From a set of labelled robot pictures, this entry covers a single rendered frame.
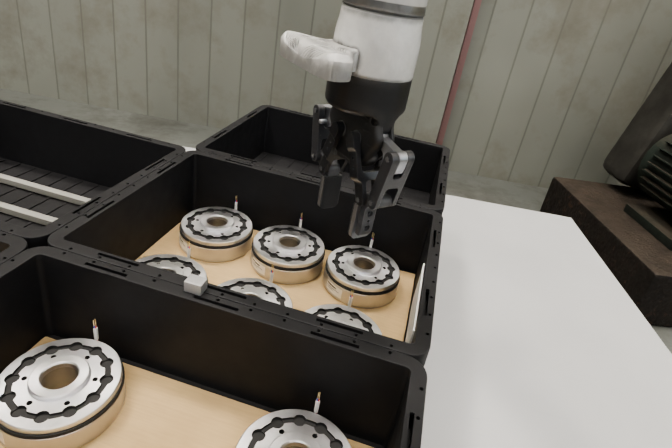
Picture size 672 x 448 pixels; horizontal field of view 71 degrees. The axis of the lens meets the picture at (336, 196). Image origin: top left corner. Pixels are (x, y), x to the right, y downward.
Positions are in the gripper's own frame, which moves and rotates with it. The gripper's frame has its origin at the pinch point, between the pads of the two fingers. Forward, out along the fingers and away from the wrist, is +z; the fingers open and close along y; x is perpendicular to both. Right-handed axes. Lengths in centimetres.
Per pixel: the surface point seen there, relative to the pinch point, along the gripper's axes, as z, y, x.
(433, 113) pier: 55, 171, -189
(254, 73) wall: 57, 265, -108
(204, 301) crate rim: 7.5, -0.6, 14.4
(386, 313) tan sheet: 17.4, 0.0, -10.2
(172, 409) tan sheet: 17.5, -3.1, 17.9
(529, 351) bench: 30, -6, -40
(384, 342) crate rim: 7.4, -11.5, 1.5
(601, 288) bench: 30, 0, -71
